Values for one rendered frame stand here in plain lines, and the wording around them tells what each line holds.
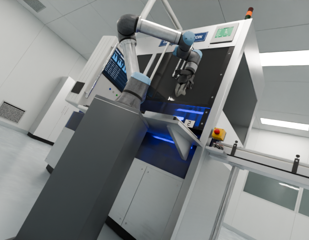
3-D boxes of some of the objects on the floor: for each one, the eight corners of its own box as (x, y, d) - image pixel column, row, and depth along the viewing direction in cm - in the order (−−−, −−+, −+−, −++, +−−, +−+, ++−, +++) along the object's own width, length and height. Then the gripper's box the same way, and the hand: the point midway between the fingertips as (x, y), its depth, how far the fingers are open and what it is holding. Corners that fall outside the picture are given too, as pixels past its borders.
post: (154, 269, 123) (246, 25, 173) (161, 275, 119) (253, 24, 169) (149, 270, 118) (245, 19, 168) (156, 277, 114) (252, 18, 164)
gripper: (198, 75, 127) (186, 102, 122) (186, 75, 132) (175, 101, 127) (193, 67, 120) (181, 95, 115) (181, 67, 126) (169, 94, 121)
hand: (177, 94), depth 120 cm, fingers closed
